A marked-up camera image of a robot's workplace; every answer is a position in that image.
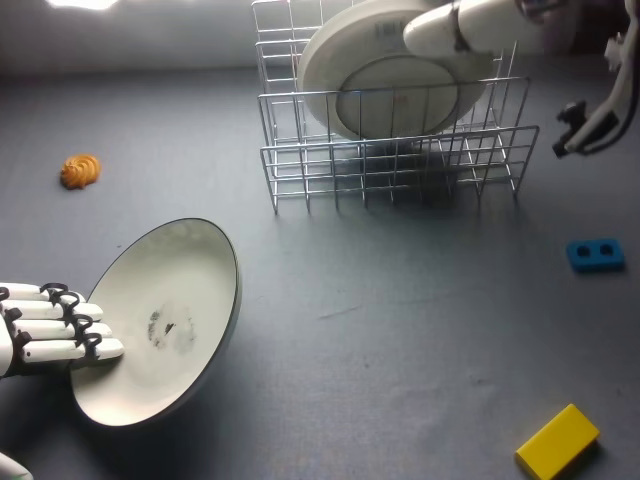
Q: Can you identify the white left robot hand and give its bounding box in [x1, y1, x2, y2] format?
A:
[0, 282, 126, 480]

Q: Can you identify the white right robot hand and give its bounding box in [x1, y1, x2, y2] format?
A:
[402, 0, 551, 56]

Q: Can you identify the white plate with dark rim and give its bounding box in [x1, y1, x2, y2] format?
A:
[69, 217, 243, 429]
[296, 0, 495, 142]

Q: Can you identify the orange swirl cookie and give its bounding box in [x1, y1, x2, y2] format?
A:
[60, 153, 103, 192]

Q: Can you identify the blue block with two holes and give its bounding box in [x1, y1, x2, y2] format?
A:
[565, 238, 627, 274]

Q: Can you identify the yellow rectangular block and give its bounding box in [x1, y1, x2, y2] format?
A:
[514, 403, 602, 480]

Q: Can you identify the silver wire dish rack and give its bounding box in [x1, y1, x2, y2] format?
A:
[251, 0, 542, 216]

